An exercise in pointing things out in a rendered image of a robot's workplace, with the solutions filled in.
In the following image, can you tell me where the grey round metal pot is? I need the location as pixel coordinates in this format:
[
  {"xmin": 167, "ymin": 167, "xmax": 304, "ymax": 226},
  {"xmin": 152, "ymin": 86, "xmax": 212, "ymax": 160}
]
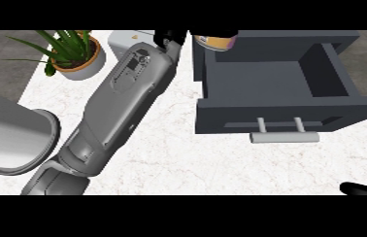
[{"xmin": 0, "ymin": 96, "xmax": 63, "ymax": 177}]

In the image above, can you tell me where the white box appliance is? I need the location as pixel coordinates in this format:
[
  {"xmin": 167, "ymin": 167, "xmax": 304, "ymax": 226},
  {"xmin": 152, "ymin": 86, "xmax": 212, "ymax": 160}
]
[{"xmin": 106, "ymin": 29, "xmax": 158, "ymax": 55}]

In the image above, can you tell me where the pale grey drawer handle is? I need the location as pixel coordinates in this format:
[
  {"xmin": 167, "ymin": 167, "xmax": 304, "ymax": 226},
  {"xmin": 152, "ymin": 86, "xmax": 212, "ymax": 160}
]
[{"xmin": 249, "ymin": 117, "xmax": 321, "ymax": 144}]

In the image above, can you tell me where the green leafy plant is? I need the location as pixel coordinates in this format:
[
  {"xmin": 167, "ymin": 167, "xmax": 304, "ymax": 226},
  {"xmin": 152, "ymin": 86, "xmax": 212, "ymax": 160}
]
[{"xmin": 0, "ymin": 29, "xmax": 93, "ymax": 78}]

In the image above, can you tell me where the dark grey open drawer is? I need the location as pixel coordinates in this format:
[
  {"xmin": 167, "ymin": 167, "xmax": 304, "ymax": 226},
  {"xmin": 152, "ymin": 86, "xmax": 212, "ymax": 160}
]
[{"xmin": 192, "ymin": 29, "xmax": 367, "ymax": 135}]

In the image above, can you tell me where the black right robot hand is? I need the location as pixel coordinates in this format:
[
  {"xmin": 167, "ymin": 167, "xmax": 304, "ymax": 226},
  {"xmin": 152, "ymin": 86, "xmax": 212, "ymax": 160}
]
[{"xmin": 339, "ymin": 181, "xmax": 367, "ymax": 196}]

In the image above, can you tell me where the dark grey drawer front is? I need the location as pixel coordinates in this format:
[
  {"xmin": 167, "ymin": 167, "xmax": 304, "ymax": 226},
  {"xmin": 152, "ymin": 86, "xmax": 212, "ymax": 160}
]
[{"xmin": 193, "ymin": 95, "xmax": 367, "ymax": 135}]

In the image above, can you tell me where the white pot with orange rim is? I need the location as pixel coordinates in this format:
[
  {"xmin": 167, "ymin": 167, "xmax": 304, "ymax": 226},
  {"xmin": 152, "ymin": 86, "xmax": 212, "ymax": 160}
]
[{"xmin": 49, "ymin": 35, "xmax": 108, "ymax": 82}]

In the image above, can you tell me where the orange can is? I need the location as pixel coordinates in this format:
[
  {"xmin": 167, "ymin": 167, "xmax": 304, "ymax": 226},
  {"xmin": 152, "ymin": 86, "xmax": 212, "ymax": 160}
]
[{"xmin": 192, "ymin": 34, "xmax": 237, "ymax": 52}]

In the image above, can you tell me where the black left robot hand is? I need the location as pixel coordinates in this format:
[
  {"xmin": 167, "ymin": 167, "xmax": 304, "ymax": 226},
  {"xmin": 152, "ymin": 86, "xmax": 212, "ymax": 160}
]
[{"xmin": 152, "ymin": 29, "xmax": 239, "ymax": 51}]

